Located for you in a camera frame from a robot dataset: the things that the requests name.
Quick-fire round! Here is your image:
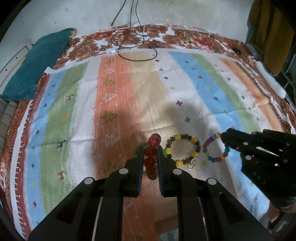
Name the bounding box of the multicolour bead bracelet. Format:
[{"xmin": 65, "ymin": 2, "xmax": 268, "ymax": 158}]
[{"xmin": 202, "ymin": 132, "xmax": 232, "ymax": 163}]

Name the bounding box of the yellow and dark bead bracelet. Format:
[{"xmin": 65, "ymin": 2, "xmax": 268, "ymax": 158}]
[{"xmin": 164, "ymin": 133, "xmax": 201, "ymax": 168}]

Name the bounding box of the dark red bead bracelet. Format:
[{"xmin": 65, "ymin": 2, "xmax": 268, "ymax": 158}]
[{"xmin": 142, "ymin": 133, "xmax": 162, "ymax": 181}]

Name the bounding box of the white jewelry box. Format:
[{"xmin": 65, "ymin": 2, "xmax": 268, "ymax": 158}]
[{"xmin": 154, "ymin": 214, "xmax": 179, "ymax": 241}]

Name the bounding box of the person's right hand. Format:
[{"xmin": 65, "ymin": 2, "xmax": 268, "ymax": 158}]
[{"xmin": 267, "ymin": 202, "xmax": 296, "ymax": 223}]

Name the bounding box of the green jade bangle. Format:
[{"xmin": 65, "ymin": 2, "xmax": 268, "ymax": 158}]
[{"xmin": 132, "ymin": 142, "xmax": 159, "ymax": 180}]

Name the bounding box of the white remote control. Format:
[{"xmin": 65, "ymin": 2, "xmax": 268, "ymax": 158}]
[{"xmin": 255, "ymin": 61, "xmax": 287, "ymax": 99}]

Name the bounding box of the striped colourful bed cloth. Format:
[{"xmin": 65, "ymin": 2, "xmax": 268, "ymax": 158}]
[{"xmin": 10, "ymin": 49, "xmax": 295, "ymax": 238}]

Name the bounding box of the mustard yellow hanging garment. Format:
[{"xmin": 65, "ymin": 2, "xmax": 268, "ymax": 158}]
[{"xmin": 248, "ymin": 1, "xmax": 295, "ymax": 76}]

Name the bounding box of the striped grey mattress edge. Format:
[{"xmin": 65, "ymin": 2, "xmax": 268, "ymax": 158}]
[{"xmin": 0, "ymin": 97, "xmax": 18, "ymax": 155}]

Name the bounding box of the teal pillow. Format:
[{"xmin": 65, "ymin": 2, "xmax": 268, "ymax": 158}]
[{"xmin": 1, "ymin": 28, "xmax": 77, "ymax": 101}]

